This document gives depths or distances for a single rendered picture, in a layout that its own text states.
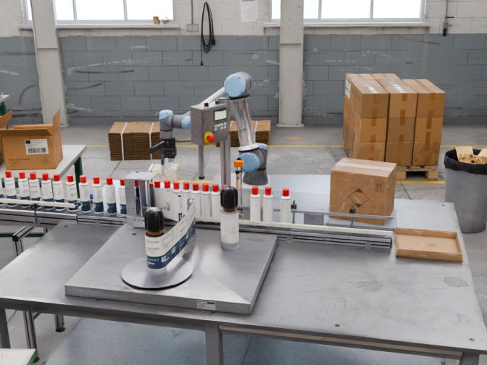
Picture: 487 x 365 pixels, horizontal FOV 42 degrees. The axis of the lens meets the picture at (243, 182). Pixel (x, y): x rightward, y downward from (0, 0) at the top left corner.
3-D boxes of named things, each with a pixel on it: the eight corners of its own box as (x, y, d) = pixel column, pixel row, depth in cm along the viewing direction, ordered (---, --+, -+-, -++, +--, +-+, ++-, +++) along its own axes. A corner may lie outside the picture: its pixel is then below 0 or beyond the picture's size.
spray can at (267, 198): (261, 227, 326) (261, 189, 319) (264, 223, 331) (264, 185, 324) (272, 227, 325) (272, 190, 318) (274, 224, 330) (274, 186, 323)
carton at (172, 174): (148, 182, 370) (148, 170, 367) (152, 176, 381) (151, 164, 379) (176, 182, 369) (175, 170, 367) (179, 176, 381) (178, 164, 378)
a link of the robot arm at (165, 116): (170, 113, 357) (156, 111, 359) (171, 132, 361) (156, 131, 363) (175, 110, 364) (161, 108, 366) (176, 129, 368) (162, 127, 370)
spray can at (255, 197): (249, 226, 327) (248, 188, 320) (251, 222, 331) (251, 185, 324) (259, 227, 325) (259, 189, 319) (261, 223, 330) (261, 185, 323)
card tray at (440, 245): (396, 256, 304) (396, 248, 303) (395, 234, 328) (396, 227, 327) (461, 261, 298) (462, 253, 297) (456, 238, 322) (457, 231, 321)
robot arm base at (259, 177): (240, 184, 367) (241, 167, 364) (243, 177, 381) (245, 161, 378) (267, 187, 365) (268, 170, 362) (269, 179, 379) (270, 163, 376)
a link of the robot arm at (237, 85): (266, 166, 362) (249, 69, 350) (259, 173, 348) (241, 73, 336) (246, 169, 366) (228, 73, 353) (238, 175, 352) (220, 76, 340)
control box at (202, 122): (190, 143, 326) (189, 106, 320) (216, 136, 337) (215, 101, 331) (203, 146, 319) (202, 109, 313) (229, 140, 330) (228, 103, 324)
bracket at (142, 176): (123, 179, 319) (123, 177, 319) (132, 172, 329) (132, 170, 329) (149, 181, 316) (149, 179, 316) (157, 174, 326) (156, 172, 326)
